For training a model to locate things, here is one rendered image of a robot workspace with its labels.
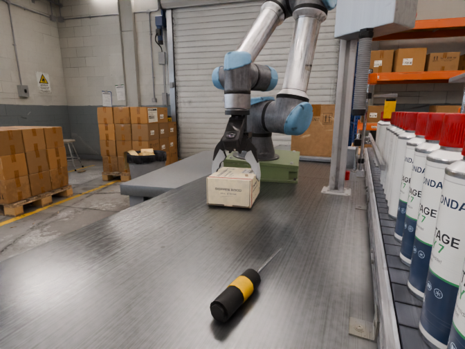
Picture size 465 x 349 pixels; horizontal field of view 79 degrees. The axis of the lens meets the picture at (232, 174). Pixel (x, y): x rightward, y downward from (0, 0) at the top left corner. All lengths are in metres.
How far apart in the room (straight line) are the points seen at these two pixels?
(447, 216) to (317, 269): 0.27
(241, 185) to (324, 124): 0.89
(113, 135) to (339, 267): 4.41
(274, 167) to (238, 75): 0.39
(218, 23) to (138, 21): 1.68
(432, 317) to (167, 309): 0.30
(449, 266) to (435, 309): 0.04
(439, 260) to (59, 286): 0.48
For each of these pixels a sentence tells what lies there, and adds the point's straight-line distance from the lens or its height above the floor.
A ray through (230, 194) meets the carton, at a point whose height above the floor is 0.87.
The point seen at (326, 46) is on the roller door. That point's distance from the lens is 5.41.
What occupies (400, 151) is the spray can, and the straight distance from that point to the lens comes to 0.62.
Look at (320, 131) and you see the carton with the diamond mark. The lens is 1.55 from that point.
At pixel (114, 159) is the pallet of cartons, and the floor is 0.34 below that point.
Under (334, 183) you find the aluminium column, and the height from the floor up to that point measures 0.86.
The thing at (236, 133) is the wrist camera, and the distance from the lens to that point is 0.74.
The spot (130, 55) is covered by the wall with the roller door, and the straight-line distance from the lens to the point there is 6.48.
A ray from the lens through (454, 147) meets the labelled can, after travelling 0.36.
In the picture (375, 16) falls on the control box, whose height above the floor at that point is 1.31.
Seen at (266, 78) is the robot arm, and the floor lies 1.18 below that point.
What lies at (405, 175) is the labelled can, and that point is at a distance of 0.51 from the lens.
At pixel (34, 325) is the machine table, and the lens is 0.46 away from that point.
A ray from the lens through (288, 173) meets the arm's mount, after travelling 1.04.
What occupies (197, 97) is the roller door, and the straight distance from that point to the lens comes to 5.67.
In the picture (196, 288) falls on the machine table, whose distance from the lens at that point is 0.45.
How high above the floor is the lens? 1.09
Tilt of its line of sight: 13 degrees down
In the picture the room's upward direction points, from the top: straight up
